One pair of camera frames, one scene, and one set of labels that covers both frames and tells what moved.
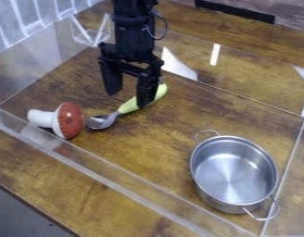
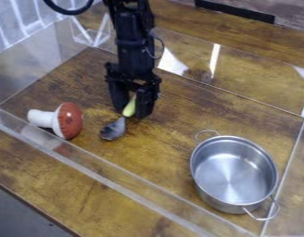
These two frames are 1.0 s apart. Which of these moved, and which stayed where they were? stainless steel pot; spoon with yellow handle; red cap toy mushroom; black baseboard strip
Moved: spoon with yellow handle
Stayed: red cap toy mushroom; black baseboard strip; stainless steel pot
